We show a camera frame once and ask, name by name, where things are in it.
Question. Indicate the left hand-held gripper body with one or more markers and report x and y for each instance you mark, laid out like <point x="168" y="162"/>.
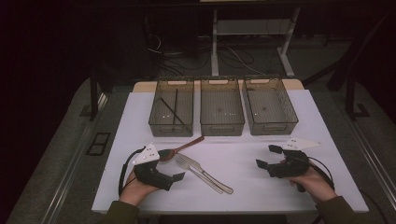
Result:
<point x="152" y="175"/>

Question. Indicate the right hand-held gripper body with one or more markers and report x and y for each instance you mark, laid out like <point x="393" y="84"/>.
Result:
<point x="291" y="166"/>

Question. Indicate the silver metal fork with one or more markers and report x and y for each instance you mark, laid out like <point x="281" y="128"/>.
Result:
<point x="183" y="163"/>

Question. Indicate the brown wooden spoon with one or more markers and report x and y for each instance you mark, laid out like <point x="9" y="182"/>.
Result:
<point x="183" y="147"/>

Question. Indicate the brown transparent plastic bin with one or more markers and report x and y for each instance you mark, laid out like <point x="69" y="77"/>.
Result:
<point x="268" y="105"/>
<point x="172" y="107"/>
<point x="221" y="107"/>

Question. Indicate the person's left hand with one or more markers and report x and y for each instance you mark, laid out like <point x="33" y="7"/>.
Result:
<point x="137" y="191"/>

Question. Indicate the person's right hand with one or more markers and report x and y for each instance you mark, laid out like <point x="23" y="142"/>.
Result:
<point x="314" y="186"/>

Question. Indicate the black metal stand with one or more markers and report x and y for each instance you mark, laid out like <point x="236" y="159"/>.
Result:
<point x="350" y="99"/>

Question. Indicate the white metal table frame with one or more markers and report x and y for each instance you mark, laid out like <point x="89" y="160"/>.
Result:
<point x="214" y="46"/>

